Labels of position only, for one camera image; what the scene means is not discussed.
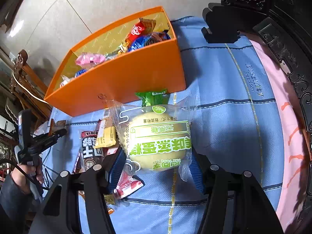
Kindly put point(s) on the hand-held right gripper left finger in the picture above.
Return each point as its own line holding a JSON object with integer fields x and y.
{"x": 117, "y": 173}

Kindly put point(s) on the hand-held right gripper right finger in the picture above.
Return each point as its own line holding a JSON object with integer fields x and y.
{"x": 197, "y": 175}

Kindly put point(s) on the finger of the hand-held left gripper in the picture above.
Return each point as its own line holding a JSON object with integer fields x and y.
{"x": 57, "y": 132}
{"x": 41, "y": 145}

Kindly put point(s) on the green print cake packet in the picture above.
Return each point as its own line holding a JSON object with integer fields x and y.
{"x": 156, "y": 136}

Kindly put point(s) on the orange cardboard box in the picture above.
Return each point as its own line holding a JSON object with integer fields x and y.
{"x": 121, "y": 78}

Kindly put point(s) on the person's left forearm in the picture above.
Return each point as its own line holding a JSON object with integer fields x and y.
{"x": 12, "y": 204}

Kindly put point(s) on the person's left hand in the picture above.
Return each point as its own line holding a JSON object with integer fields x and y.
{"x": 22, "y": 178}

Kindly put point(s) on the red white zigzag packet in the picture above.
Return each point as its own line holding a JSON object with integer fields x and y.
{"x": 126, "y": 186}

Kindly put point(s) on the brown chocolate bar packet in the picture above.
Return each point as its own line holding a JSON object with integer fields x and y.
{"x": 89, "y": 151}

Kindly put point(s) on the small yellow snack packet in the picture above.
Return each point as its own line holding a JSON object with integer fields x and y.
{"x": 104, "y": 135}

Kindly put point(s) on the clear white snack packet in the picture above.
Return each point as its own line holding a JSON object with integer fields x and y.
{"x": 66, "y": 81}

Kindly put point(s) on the blue striped blanket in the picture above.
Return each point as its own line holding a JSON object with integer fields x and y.
{"x": 219, "y": 126}

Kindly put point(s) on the small blue white packet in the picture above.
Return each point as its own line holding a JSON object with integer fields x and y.
{"x": 81, "y": 73}

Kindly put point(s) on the brown wooden chair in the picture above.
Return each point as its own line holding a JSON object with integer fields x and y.
{"x": 21, "y": 58}

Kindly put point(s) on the pink snack packet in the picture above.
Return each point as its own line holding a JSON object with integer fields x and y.
{"x": 89, "y": 59}

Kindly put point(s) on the bright green snack packet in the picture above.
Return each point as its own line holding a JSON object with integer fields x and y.
{"x": 152, "y": 98}

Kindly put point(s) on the pink sheet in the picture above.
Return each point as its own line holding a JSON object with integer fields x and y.
{"x": 287, "y": 126}

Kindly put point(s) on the gold candy packet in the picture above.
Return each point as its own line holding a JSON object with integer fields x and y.
{"x": 123, "y": 48}

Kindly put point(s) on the blue cookie packet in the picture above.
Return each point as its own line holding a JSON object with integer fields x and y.
{"x": 146, "y": 41}

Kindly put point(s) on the red white swirl packet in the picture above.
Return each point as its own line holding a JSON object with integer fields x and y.
{"x": 136, "y": 30}

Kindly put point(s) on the orange beige snack packet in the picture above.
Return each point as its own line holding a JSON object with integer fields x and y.
{"x": 148, "y": 23}

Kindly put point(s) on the dark carved wooden headboard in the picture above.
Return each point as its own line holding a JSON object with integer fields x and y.
{"x": 268, "y": 9}

